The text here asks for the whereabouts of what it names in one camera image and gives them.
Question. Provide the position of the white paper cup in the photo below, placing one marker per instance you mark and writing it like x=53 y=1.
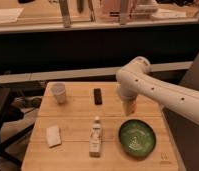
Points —
x=59 y=92

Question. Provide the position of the white paper sheet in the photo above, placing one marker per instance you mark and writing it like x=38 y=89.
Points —
x=10 y=15

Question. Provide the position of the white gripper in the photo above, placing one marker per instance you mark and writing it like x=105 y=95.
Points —
x=129 y=107

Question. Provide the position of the green round bowl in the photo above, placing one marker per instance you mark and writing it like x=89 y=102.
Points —
x=137 y=138

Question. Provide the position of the white plastic bottle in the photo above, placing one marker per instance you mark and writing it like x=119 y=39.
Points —
x=95 y=138

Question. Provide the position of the black chair at left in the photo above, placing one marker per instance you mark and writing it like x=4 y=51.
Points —
x=5 y=105

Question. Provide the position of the black rectangular block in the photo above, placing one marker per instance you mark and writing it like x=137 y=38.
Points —
x=97 y=96

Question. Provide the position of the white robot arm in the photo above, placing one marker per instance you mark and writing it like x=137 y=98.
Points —
x=133 y=79

